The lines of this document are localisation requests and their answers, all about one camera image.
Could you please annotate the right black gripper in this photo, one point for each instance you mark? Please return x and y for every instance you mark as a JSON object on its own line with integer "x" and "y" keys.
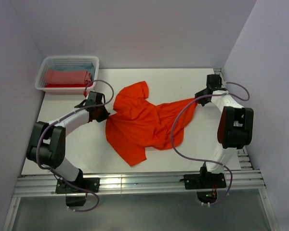
{"x": 203, "y": 101}

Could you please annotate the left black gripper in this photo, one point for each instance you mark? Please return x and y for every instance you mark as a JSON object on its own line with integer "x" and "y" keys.
{"x": 104, "y": 115}

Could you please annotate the orange t-shirt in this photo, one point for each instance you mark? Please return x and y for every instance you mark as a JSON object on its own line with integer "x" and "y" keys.
{"x": 138, "y": 124}

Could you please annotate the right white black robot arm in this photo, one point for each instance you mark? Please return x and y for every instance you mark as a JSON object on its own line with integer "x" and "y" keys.
{"x": 233, "y": 133}

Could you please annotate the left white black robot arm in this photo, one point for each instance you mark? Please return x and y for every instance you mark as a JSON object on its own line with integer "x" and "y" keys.
{"x": 47, "y": 144}

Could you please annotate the rolled red t-shirt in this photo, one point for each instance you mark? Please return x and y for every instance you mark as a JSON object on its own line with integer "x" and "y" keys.
{"x": 64, "y": 85}

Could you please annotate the rolled light blue t-shirt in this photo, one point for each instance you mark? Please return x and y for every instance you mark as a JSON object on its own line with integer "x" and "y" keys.
{"x": 88, "y": 67}

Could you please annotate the white plastic mesh basket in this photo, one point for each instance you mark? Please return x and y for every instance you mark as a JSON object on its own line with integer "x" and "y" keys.
{"x": 52, "y": 61}

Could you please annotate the rolled pink t-shirt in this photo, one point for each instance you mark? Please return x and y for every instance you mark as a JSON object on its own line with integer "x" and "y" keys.
{"x": 78, "y": 77}

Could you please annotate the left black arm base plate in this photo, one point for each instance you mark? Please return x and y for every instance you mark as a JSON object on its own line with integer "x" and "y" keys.
{"x": 84, "y": 186}

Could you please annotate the aluminium right side rail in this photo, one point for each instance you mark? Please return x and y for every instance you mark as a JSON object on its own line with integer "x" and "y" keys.
{"x": 242, "y": 154}

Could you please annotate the aluminium front rail frame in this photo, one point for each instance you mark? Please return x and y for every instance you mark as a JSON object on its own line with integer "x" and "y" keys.
{"x": 136, "y": 183}

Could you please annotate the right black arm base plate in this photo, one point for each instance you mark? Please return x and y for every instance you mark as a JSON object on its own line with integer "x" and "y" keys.
{"x": 209, "y": 181}

